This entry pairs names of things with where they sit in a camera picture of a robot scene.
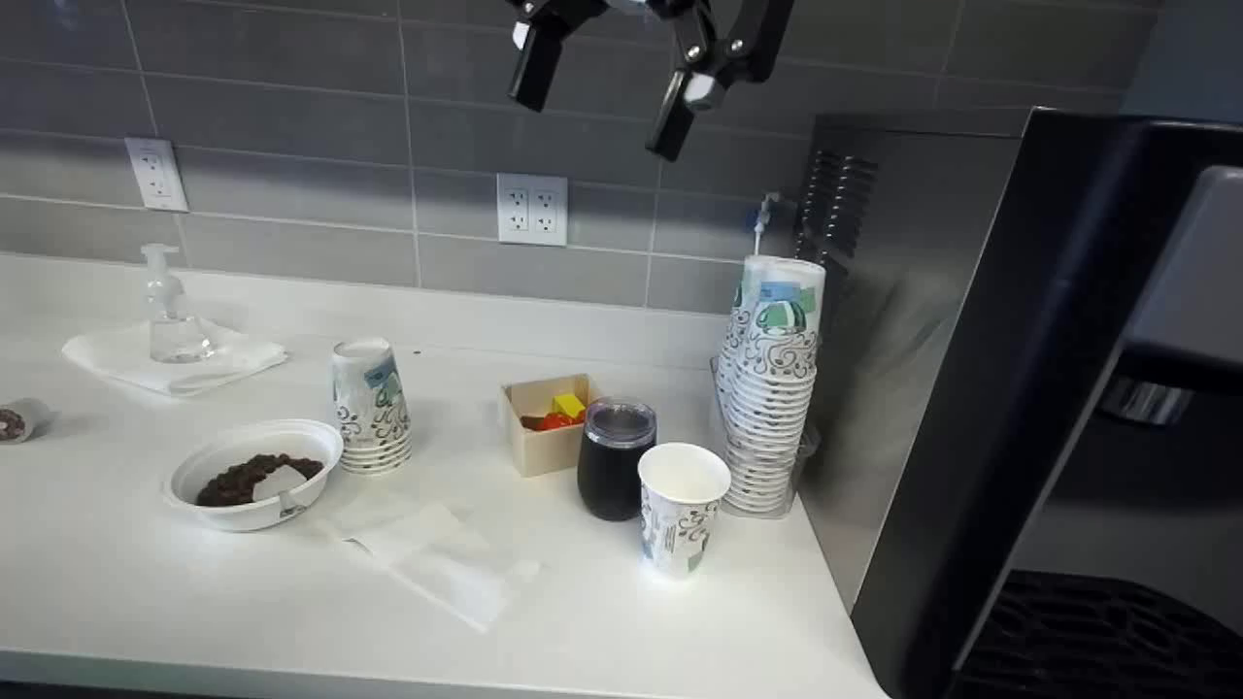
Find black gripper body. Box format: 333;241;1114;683
602;0;697;22

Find clear plastic mug lid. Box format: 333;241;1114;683
581;397;660;450

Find black coffee mug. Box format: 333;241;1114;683
574;397;660;525

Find black coffee machine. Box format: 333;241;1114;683
851;105;1243;699

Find brown coffee grounds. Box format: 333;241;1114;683
192;450;328;509

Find tall stack of paper cups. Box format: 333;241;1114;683
706;254;830;519

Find stainless steel appliance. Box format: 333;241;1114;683
787;112;1028;615

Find small cardboard packet box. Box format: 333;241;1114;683
499;367;597;477

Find upside-down patterned paper cups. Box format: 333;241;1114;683
328;338;417;472

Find upright patterned paper cup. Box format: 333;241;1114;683
635;440;734;582

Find clear glass pump bottle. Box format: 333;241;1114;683
136;241;218;364

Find white paper napkin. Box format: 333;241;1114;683
328;496;539;637

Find white ceramic bowl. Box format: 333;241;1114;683
166;417;351;537

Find small round container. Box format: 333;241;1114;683
0;397;54;445

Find white double wall outlet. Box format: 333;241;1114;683
495;172;571;247

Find white single wall outlet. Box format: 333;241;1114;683
119;134;192;212

